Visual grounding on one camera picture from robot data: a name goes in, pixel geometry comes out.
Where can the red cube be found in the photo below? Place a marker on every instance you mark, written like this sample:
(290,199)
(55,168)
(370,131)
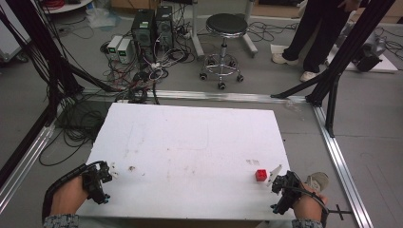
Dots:
(261,175)

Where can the aluminium floor rail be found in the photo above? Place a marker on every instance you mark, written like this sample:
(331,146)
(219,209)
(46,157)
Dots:
(340,164)
(27,158)
(221,96)

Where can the person's tan shoe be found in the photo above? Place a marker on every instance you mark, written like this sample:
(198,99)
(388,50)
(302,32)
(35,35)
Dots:
(317,180)

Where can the white desk leg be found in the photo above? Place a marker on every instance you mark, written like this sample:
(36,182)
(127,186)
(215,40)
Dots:
(250,38)
(196,31)

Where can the black round stool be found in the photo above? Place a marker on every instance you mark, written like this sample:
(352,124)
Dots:
(225,47)

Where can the white round table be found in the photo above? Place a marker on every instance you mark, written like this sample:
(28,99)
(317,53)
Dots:
(65,5)

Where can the white power supply box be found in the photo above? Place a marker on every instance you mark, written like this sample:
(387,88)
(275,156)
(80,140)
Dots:
(124,50)
(114,47)

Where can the white floor board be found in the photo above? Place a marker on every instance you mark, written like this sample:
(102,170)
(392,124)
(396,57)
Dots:
(364,61)

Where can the person's left hand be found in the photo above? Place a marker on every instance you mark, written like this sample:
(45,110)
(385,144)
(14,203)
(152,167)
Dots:
(68,197)

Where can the grey machine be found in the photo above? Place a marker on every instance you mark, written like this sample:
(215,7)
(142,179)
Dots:
(372,49)

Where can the person's right hand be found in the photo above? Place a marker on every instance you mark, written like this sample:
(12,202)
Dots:
(309,205)

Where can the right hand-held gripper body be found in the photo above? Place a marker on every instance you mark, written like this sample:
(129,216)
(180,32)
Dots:
(286,193)

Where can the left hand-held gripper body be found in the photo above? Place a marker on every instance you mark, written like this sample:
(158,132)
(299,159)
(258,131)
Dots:
(95,185)

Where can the black frame post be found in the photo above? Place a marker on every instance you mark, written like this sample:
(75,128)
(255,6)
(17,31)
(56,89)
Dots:
(345,53)
(41,47)

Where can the black computer tower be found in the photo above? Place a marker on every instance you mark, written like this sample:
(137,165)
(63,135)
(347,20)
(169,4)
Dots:
(164,30)
(144,34)

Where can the clear plastic bag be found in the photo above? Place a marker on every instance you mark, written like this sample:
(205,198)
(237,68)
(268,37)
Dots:
(101,17)

